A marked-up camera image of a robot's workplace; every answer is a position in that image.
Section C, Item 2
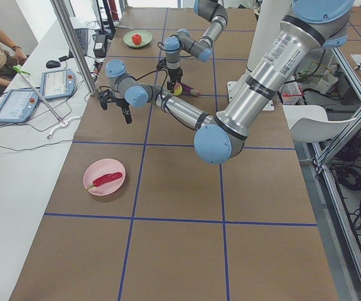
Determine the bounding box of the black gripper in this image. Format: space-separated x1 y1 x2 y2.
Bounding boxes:
156 59 183 92
98 89 132 124

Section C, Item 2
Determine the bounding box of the purple eggplant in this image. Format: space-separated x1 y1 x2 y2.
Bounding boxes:
181 83 201 97

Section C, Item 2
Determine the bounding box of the red pomegranate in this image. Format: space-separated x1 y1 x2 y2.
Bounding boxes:
131 34 143 46

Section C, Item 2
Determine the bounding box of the red chili pepper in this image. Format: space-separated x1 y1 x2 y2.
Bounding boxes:
86 172 123 191

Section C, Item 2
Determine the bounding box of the peach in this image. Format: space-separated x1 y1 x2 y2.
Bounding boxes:
173 84 183 96

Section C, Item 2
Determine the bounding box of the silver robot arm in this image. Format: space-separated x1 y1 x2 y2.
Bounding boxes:
105 1 353 164
156 1 228 95

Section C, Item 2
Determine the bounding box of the green plate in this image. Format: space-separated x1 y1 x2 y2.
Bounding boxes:
123 29 153 49

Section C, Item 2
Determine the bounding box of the pink plate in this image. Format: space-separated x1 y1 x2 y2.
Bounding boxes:
83 159 126 196

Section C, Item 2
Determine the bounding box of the far teach pendant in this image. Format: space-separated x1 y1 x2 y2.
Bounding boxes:
40 68 76 100

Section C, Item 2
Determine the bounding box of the teach pendant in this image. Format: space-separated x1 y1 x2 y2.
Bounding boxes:
0 89 39 123
40 68 76 100

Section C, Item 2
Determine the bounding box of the black computer mouse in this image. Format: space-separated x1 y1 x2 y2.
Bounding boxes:
45 60 61 69

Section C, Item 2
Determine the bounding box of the near teach pendant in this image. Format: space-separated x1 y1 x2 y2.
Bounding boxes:
0 89 39 123

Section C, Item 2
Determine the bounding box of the white plastic basket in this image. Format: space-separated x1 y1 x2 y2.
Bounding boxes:
281 82 303 105

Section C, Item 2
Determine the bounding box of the white chair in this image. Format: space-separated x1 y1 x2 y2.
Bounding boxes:
283 105 356 143

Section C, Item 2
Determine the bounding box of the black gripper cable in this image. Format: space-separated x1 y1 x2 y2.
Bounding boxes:
134 68 171 95

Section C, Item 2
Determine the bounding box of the aluminium frame post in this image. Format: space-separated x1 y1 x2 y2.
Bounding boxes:
50 0 97 95

